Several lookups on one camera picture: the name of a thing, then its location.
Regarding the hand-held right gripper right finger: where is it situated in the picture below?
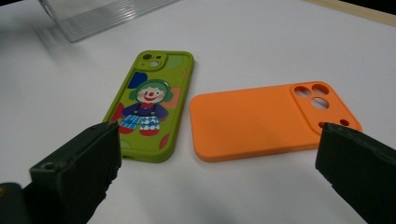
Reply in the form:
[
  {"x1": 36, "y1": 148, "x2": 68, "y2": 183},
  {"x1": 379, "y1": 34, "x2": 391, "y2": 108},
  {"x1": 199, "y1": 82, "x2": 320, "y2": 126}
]
[{"x1": 315, "y1": 121, "x2": 396, "y2": 224}]

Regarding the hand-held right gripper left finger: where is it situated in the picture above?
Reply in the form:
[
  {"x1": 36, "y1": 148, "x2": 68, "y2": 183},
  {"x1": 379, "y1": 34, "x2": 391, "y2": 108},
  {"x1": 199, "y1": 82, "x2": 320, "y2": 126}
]
[{"x1": 21, "y1": 120, "x2": 123, "y2": 224}]

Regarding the orange phone case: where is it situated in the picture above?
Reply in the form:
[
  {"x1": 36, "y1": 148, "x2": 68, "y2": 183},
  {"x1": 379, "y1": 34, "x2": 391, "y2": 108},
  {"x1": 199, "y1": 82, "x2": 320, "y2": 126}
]
[{"x1": 189, "y1": 80, "x2": 363, "y2": 163}]

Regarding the green clown phone case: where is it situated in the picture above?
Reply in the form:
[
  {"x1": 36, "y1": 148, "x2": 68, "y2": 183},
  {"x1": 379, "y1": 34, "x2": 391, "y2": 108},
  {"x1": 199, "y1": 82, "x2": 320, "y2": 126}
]
[{"x1": 102, "y1": 49, "x2": 195, "y2": 163}]

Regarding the clear ribbed plastic rack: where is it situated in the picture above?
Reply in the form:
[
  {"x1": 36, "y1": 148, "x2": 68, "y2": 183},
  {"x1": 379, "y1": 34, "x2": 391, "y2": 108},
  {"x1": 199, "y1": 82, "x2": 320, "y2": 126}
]
[{"x1": 36, "y1": 0, "x2": 181, "y2": 44}]

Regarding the wooden table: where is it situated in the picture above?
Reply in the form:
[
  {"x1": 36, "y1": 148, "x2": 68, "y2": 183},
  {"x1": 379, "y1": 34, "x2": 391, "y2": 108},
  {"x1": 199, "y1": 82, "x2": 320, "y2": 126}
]
[{"x1": 303, "y1": 0, "x2": 396, "y2": 27}]

